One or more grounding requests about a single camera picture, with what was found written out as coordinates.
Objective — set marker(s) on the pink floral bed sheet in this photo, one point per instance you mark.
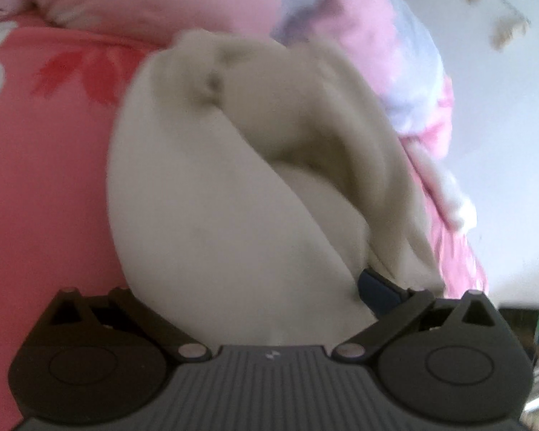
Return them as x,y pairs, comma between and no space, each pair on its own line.
40,166

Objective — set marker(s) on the beige hooded jacket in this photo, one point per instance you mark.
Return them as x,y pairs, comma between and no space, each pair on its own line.
215,197

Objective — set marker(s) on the wall hook rack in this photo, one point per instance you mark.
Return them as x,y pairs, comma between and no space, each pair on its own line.
505,31

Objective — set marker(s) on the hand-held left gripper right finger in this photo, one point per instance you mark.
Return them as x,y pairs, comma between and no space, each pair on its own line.
377,294

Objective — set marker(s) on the pink grey floral quilt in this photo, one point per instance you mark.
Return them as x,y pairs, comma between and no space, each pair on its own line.
377,31

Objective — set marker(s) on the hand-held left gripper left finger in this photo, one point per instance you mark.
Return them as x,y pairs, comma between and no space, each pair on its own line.
152,318

